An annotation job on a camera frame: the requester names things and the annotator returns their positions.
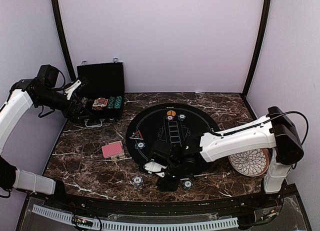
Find green-blue 50 chip stack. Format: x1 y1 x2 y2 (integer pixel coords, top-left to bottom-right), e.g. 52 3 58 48
182 179 194 191

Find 50 chips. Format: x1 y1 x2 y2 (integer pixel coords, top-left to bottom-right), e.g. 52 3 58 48
134 141 146 150
178 113 186 121

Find red triangular all-in marker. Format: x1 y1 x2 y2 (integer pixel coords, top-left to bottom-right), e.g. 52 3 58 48
129 130 144 140

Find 100 chips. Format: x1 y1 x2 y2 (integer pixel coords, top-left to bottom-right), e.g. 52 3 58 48
167 115 174 121

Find orange big blind button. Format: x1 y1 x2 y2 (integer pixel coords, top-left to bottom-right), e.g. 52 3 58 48
166 110 176 117

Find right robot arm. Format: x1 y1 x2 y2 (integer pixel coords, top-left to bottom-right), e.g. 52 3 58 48
157 106 305 208

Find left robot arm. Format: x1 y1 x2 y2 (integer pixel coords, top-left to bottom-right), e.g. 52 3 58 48
0 64 92 209

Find card deck in case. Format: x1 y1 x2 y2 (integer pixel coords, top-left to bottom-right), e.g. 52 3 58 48
92 97 108 109

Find black poker chip case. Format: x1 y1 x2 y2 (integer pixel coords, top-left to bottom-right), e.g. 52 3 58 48
77 61 125 125

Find green chip row left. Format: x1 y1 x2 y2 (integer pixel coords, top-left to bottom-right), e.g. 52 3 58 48
106 96 116 109

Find green chip row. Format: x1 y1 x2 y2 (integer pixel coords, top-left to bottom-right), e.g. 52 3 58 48
106 96 116 109
113 96 123 109

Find blue chip stack left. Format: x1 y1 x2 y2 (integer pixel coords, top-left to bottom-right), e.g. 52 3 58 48
131 175 144 190

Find green chip row right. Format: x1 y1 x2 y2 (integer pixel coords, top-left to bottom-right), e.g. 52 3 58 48
113 96 123 109

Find round black poker mat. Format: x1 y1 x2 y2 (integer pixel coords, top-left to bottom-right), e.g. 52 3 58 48
125 103 219 176

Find red card deck in box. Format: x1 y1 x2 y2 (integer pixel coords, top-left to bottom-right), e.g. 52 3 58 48
101 140 126 160

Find floral patterned plate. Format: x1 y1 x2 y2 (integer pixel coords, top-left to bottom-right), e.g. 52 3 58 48
228 148 271 177

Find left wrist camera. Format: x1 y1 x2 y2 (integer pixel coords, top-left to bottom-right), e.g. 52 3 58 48
62 76 89 100

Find white cable duct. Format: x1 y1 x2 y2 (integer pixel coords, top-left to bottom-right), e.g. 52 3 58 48
31 204 239 231

